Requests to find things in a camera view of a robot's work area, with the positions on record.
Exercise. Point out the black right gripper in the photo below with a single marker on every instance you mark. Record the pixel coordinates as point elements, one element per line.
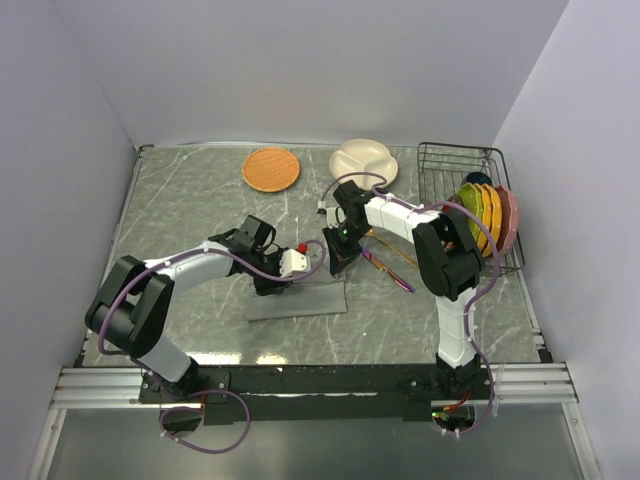
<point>340,255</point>

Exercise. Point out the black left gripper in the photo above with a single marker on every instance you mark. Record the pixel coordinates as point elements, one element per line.
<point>269,286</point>

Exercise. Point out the grey cloth napkin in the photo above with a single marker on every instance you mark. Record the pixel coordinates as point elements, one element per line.
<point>319,294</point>

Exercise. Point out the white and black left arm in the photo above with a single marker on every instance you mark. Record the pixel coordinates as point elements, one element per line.
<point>129,311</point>

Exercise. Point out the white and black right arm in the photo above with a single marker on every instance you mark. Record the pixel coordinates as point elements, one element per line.
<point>448,258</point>

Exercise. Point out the gold spoon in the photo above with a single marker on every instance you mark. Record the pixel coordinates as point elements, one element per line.
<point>410,260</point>

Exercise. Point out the iridescent purple knife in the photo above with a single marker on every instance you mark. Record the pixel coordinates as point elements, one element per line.
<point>378,264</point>

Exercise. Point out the orange woven round coaster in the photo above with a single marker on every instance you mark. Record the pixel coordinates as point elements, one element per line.
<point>271,169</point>

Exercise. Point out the cream divided plate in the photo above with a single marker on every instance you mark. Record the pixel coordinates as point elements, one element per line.
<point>366,155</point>

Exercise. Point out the green scalloped plate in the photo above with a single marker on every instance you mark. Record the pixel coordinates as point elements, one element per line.
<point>472,202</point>

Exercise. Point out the yellow scalloped plate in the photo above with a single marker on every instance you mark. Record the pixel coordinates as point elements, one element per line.
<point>487,207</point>

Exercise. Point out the dark blue bowl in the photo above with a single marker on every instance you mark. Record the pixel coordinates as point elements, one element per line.
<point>478,177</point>

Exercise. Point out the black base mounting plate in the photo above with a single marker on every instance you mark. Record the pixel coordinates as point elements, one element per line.
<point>233,393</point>

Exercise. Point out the orange scalloped plate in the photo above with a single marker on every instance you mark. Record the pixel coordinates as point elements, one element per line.
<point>496,213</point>

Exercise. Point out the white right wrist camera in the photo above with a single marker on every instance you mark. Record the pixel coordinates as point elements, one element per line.
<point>334,216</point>

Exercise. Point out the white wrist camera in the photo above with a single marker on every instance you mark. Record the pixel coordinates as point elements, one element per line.
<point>293,263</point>
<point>334,216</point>

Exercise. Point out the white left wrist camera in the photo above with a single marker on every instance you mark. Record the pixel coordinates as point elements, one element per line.
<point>293,263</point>

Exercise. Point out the black wire dish rack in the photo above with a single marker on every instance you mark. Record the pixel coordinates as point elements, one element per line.
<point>442,169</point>

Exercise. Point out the aluminium frame rail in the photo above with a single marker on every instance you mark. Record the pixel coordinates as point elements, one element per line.
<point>119,387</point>

